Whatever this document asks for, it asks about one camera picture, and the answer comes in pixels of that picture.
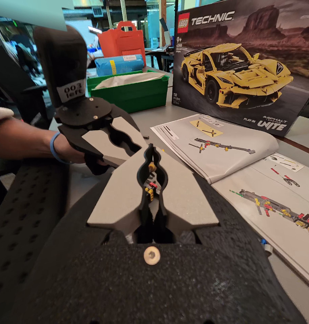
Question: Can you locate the open lego instruction booklet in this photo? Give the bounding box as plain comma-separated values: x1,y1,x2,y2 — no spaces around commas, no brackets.
150,114,309,290

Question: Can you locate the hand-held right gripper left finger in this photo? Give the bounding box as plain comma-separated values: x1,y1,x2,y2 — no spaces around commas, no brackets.
87,143,154,245

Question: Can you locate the blue wristband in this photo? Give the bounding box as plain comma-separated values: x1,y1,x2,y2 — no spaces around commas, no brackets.
49,132,71,165

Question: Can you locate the lego box yellow car picture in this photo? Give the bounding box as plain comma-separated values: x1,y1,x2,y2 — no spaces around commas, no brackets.
172,0,309,137

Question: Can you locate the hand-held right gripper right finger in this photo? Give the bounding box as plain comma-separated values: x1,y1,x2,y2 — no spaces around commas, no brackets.
153,147,219,245

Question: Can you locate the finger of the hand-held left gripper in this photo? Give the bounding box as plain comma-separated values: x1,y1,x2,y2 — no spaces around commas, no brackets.
81,129,135,168
107,116,148,156

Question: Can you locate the orange felt bag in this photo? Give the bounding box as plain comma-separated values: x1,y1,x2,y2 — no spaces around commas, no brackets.
97,21,146,67

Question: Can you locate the green plastic bin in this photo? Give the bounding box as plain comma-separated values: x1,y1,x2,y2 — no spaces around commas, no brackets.
87,70,170,114

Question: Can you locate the white paper bag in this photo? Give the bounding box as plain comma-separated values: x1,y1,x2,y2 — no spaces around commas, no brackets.
95,72,166,89

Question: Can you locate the black office chair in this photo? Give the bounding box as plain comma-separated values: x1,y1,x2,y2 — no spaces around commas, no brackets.
0,38,50,129

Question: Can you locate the blue plastic package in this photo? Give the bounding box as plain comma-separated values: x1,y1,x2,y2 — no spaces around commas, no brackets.
94,54,145,77

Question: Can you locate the person's left hand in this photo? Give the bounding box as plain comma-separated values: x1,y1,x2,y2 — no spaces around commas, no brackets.
59,142,87,164

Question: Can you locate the long grey lego beam assembly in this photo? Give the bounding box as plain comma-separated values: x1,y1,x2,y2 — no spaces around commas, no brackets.
144,180,273,255

